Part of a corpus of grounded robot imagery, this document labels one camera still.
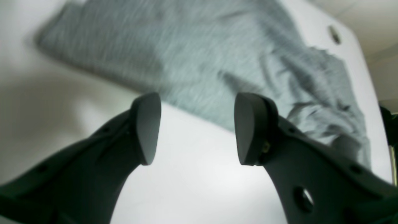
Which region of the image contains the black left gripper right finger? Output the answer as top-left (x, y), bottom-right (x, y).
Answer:
top-left (234, 92), bottom-right (398, 224)

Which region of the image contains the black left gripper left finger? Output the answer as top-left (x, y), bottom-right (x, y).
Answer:
top-left (0, 93), bottom-right (161, 224)

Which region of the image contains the grey t-shirt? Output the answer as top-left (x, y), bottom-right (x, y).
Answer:
top-left (37, 0), bottom-right (371, 168)

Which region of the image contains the right table grommet hole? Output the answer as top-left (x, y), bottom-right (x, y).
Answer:
top-left (327, 25), bottom-right (341, 45)

